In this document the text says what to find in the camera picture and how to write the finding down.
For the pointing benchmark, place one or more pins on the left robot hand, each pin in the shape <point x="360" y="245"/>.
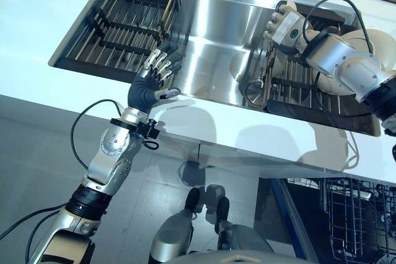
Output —
<point x="142" y="91"/>

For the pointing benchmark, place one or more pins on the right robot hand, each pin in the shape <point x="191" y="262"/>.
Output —
<point x="287" y="29"/>

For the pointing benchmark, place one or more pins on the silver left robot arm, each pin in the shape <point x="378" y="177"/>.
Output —
<point x="114" y="143"/>

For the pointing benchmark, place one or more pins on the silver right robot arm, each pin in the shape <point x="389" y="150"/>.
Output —
<point x="346" y="60"/>

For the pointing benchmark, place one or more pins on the small black sink dish rack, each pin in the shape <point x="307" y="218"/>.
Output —
<point x="297" y="81"/>

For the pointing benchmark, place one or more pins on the large black sink dish rack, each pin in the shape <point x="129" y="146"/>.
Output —
<point x="123" y="29"/>

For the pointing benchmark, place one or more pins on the round steel sink drain strainer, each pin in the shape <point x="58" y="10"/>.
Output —
<point x="256" y="92"/>

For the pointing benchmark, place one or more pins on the stainless steel kitchen sink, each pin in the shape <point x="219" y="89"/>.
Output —
<point x="216" y="29"/>

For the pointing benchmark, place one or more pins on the right robot leg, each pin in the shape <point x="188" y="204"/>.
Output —
<point x="218" y="205"/>

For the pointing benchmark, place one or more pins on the robot leg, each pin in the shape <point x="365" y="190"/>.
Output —
<point x="173" y="233"/>
<point x="218" y="205"/>

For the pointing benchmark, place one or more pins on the left robot leg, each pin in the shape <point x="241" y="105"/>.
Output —
<point x="173" y="233"/>

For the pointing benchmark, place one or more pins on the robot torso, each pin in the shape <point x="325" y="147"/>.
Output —
<point x="235" y="258"/>

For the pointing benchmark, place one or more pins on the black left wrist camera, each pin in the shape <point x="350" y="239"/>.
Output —
<point x="148" y="128"/>

